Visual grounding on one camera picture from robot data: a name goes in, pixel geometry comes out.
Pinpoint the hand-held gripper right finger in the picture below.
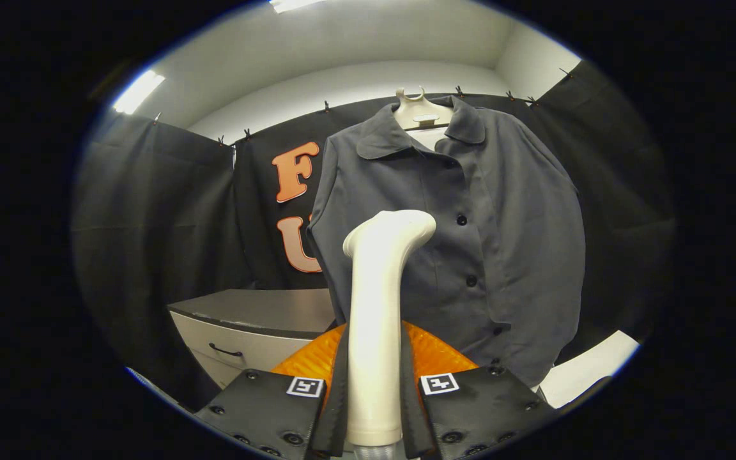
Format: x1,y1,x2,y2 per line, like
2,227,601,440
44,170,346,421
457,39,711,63
400,321,557,459

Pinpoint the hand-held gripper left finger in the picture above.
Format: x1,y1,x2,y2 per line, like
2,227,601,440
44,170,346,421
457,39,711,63
194,323,349,459

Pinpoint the white garment steamer head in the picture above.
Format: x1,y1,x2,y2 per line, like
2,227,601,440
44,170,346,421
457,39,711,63
342,210,438,447

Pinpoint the dark grey button shirt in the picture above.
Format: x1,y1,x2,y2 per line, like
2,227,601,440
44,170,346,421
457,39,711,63
307,96,587,388

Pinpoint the grey top drawer cabinet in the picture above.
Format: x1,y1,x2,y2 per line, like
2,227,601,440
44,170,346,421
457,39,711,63
168,287,343,390

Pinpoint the white table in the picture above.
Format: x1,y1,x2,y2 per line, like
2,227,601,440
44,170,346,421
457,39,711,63
537,329,640,410

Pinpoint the black backdrop cloth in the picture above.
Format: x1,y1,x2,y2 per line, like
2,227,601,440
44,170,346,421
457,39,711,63
71,61,675,410

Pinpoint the cream mannequin torso stand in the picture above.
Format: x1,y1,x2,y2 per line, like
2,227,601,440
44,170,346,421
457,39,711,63
394,86,455,152

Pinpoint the small ceiling light panel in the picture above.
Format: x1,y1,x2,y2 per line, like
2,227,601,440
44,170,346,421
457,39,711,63
112,69,166,116

